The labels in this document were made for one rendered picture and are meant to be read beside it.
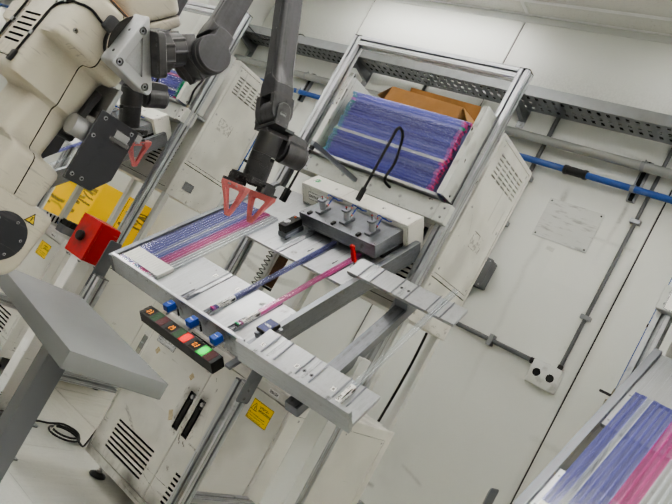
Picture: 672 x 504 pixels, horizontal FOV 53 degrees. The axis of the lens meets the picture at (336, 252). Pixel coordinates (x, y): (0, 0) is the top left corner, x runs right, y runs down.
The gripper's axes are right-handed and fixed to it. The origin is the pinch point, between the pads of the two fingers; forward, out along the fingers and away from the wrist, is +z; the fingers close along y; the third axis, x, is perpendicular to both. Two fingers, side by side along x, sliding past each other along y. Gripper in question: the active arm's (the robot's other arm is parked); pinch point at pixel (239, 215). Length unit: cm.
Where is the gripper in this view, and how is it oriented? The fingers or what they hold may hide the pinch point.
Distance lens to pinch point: 153.8
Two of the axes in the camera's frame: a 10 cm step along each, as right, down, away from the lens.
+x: -8.4, -3.5, 4.0
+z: -3.7, 9.3, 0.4
